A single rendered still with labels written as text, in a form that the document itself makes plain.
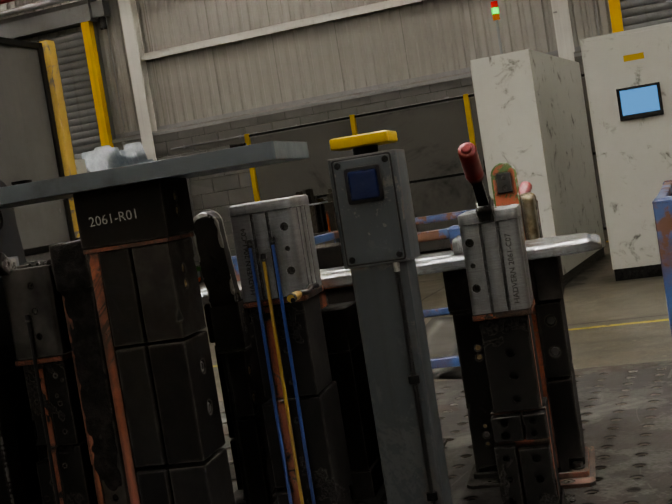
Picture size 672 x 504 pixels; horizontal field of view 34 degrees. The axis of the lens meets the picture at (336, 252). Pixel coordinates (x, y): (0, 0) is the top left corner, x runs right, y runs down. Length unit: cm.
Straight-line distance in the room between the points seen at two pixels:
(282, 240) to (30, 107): 388
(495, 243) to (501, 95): 805
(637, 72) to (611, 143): 60
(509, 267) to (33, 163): 394
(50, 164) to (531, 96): 504
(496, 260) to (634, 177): 794
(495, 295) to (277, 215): 27
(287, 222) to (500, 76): 804
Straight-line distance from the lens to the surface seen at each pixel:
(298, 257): 127
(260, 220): 127
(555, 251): 134
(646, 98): 912
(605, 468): 147
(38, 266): 135
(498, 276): 123
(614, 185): 917
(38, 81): 520
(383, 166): 108
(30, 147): 502
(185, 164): 110
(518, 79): 923
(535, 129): 920
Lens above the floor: 111
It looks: 3 degrees down
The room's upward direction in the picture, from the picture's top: 9 degrees counter-clockwise
